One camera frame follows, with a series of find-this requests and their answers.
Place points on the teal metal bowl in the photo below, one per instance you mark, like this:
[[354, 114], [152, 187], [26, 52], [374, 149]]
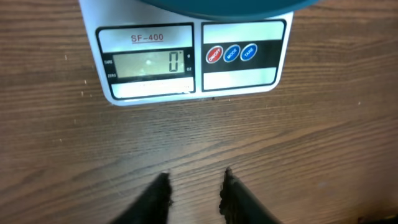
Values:
[[231, 10]]

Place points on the white digital kitchen scale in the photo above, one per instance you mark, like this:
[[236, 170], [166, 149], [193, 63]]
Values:
[[144, 54]]

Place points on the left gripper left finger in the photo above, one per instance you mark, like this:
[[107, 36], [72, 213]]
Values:
[[152, 206]]

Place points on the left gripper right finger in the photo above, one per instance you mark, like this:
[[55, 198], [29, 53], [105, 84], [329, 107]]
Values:
[[239, 205]]

